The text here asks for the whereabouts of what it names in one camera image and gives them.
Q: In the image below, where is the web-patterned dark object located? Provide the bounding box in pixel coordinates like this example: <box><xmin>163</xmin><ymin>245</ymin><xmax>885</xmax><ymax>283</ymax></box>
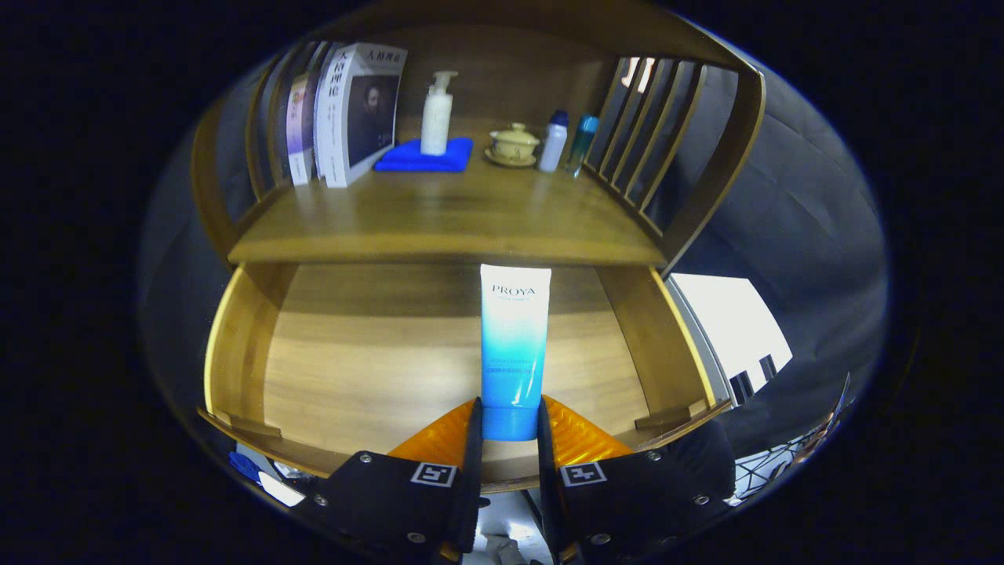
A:
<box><xmin>733</xmin><ymin>373</ymin><xmax>852</xmax><ymax>499</ymax></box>

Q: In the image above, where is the blue folded cloth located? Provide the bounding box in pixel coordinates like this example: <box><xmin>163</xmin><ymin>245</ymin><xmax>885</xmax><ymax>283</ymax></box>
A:
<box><xmin>373</xmin><ymin>137</ymin><xmax>475</xmax><ymax>173</ymax></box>

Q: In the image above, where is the small white object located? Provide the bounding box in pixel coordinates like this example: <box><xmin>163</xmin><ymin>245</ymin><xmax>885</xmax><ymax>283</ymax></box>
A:
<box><xmin>259</xmin><ymin>471</ymin><xmax>305</xmax><ymax>507</ymax></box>

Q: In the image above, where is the blue cosmetic tube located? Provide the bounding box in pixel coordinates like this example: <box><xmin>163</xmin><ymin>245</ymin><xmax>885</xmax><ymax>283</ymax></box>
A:
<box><xmin>478</xmin><ymin>264</ymin><xmax>553</xmax><ymax>443</ymax></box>

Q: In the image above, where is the brown wooden drawer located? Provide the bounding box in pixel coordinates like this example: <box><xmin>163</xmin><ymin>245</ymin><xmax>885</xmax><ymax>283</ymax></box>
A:
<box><xmin>196</xmin><ymin>263</ymin><xmax>734</xmax><ymax>494</ymax></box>

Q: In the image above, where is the brown wooden cabinet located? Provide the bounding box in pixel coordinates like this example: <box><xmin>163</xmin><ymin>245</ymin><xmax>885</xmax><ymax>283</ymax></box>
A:
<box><xmin>192</xmin><ymin>0</ymin><xmax>768</xmax><ymax>275</ymax></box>

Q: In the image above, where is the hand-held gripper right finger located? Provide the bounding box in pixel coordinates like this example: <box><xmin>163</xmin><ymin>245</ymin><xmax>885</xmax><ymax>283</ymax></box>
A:
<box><xmin>536</xmin><ymin>395</ymin><xmax>726</xmax><ymax>565</ymax></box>

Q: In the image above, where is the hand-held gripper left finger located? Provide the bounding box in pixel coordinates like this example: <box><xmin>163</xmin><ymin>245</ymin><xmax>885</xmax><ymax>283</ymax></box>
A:
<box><xmin>290</xmin><ymin>396</ymin><xmax>491</xmax><ymax>565</ymax></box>

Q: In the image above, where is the thick white portrait book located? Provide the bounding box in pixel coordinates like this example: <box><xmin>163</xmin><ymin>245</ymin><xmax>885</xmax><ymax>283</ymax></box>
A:
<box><xmin>314</xmin><ymin>43</ymin><xmax>409</xmax><ymax>189</ymax></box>

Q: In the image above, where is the slim teal bottle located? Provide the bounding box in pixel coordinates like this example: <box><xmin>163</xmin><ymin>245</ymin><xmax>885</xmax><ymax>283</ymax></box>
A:
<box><xmin>566</xmin><ymin>115</ymin><xmax>600</xmax><ymax>177</ymax></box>

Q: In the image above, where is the white pump bottle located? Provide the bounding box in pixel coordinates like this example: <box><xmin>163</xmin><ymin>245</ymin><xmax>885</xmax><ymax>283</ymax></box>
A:
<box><xmin>420</xmin><ymin>71</ymin><xmax>459</xmax><ymax>156</ymax></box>

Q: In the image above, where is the white plastic drawer unit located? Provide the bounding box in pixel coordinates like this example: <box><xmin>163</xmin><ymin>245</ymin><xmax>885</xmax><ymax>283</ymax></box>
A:
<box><xmin>671</xmin><ymin>272</ymin><xmax>795</xmax><ymax>409</ymax></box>

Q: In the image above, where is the wooden countertop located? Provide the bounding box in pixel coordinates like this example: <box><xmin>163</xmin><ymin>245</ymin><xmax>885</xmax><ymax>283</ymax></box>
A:
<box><xmin>227</xmin><ymin>133</ymin><xmax>668</xmax><ymax>266</ymax></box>

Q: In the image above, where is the purple spine book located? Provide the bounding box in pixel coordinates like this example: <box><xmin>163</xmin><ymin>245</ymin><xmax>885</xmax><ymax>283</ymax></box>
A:
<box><xmin>285</xmin><ymin>72</ymin><xmax>315</xmax><ymax>187</ymax></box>

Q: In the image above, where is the white bottle blue cap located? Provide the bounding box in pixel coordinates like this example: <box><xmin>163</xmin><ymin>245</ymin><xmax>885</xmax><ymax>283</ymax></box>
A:
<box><xmin>538</xmin><ymin>110</ymin><xmax>569</xmax><ymax>173</ymax></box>

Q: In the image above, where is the yellow lidded teacup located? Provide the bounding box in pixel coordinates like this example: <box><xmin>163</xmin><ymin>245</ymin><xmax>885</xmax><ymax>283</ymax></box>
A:
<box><xmin>484</xmin><ymin>122</ymin><xmax>541</xmax><ymax>168</ymax></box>

